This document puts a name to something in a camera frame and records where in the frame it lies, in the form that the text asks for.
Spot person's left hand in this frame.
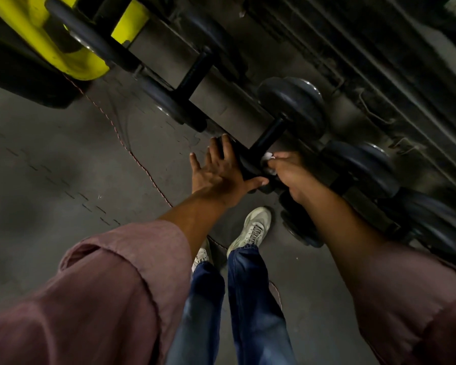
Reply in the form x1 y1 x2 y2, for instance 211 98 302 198
188 133 271 209

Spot person's right hand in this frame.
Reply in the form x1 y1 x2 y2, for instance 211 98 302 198
267 151 328 206

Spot white cleaning cloth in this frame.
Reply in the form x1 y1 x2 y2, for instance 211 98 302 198
260 152 277 176

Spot black yellow dumbbell rack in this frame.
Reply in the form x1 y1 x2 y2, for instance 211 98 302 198
0 0 456 270

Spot person's left forearm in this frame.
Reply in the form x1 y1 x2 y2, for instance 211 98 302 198
0 190 229 365

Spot person's right forearm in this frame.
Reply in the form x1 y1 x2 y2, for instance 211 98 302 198
296 182 456 365

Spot person's white shoe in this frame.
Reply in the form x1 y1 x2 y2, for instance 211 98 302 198
226 206 273 259
191 237 213 274

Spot person's blue jeans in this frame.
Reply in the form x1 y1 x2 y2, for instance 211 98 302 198
167 245 298 365

